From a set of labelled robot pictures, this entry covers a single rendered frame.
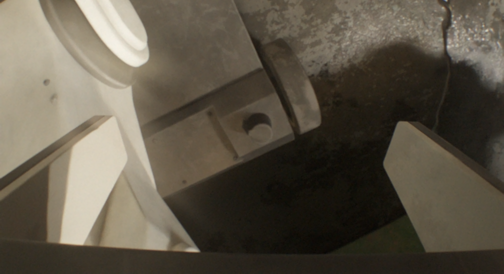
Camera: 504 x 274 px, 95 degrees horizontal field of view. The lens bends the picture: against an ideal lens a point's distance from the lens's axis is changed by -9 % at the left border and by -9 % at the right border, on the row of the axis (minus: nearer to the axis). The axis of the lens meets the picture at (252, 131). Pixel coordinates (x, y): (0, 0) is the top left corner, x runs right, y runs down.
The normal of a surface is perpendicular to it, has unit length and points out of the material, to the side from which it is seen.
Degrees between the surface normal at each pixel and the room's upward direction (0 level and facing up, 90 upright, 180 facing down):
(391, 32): 0
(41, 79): 43
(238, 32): 0
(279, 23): 0
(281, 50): 61
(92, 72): 33
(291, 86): 18
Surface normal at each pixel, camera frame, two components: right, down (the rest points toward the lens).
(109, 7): 0.73, -0.02
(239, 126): 0.12, 0.40
